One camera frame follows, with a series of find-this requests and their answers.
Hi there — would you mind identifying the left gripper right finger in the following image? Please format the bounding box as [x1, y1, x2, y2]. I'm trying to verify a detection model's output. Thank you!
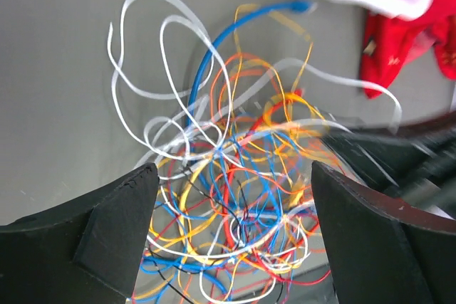
[311, 162, 455, 303]

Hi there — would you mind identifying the white thin cable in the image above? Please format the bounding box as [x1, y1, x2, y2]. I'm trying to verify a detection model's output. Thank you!
[106, 0, 403, 303]

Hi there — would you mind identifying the red ethernet cable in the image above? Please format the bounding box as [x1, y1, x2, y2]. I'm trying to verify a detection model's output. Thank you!
[167, 97, 332, 287]

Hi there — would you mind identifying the red patterned pillow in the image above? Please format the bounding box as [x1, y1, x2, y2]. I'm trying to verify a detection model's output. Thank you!
[359, 0, 455, 88]

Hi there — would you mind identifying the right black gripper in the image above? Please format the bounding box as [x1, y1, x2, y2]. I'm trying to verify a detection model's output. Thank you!
[321, 111, 455, 219]

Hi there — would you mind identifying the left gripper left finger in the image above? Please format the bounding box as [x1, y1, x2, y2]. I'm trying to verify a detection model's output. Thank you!
[1, 163, 159, 303]

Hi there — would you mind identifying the thin black wire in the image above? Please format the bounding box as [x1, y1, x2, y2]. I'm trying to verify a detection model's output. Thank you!
[149, 164, 286, 304]

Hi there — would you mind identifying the orange thin cable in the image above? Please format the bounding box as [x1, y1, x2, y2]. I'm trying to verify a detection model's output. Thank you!
[209, 53, 321, 234]

